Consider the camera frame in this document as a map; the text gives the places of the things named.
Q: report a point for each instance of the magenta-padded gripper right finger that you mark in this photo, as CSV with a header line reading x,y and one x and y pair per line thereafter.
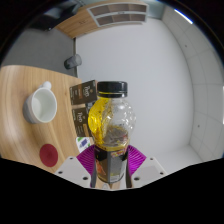
x,y
146,170

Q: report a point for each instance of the dark brown carton box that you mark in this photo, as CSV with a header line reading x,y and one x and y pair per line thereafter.
x,y
80,121
83,93

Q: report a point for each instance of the clear black-capped drink bottle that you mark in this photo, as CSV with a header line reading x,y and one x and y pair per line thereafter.
x,y
111,126

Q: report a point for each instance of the grey waste bin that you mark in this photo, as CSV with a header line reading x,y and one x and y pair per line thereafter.
x,y
72,61

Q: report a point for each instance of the white ceramic cup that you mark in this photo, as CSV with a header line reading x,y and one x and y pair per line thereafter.
x,y
41,105

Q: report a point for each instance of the flat round red coaster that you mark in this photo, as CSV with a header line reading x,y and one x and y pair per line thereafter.
x,y
49,155

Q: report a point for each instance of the long ceiling light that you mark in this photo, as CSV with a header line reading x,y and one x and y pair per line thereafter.
x,y
183,16

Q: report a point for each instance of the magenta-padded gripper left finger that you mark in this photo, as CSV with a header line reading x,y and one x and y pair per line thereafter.
x,y
76,170

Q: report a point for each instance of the small white printed packet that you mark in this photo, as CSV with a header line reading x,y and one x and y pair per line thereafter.
x,y
82,142

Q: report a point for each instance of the wooden door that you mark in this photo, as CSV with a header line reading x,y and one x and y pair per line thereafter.
x,y
75,23

